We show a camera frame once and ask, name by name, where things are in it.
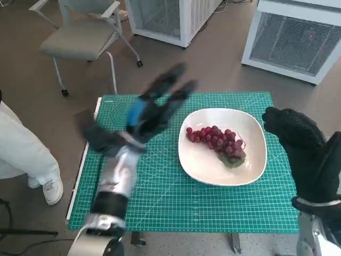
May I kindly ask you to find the black left hand blue tape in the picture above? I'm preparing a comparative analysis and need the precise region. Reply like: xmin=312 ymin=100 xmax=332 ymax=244
xmin=125 ymin=62 xmax=199 ymax=146

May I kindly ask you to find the red toy grape bunch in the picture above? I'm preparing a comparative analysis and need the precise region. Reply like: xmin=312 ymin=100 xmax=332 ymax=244
xmin=185 ymin=125 xmax=247 ymax=169

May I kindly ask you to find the green cutting mat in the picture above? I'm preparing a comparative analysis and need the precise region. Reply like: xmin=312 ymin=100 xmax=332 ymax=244
xmin=66 ymin=91 xmax=299 ymax=234

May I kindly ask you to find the white cabinet mesh panel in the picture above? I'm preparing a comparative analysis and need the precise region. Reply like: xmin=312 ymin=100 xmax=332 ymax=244
xmin=241 ymin=0 xmax=341 ymax=86

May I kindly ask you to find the black gloved right hand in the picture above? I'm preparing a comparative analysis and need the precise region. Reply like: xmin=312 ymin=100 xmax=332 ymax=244
xmin=262 ymin=106 xmax=341 ymax=205

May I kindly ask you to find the grey chair white frame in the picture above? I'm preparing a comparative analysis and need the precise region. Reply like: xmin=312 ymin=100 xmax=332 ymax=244
xmin=28 ymin=0 xmax=143 ymax=97

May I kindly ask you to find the black stand bar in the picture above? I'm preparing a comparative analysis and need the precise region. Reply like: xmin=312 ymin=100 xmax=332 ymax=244
xmin=0 ymin=228 xmax=59 ymax=236

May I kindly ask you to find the white plate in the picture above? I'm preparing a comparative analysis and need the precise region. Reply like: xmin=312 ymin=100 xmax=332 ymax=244
xmin=177 ymin=108 xmax=268 ymax=187

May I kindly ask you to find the white cabinet louvred side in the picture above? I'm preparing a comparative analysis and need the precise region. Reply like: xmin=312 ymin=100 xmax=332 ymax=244
xmin=124 ymin=0 xmax=224 ymax=49

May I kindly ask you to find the metal table leg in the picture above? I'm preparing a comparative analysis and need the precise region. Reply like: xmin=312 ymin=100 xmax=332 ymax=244
xmin=226 ymin=233 xmax=242 ymax=253
xmin=130 ymin=231 xmax=147 ymax=246

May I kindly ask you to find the person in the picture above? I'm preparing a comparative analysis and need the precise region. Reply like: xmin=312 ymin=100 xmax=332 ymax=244
xmin=0 ymin=90 xmax=64 ymax=206

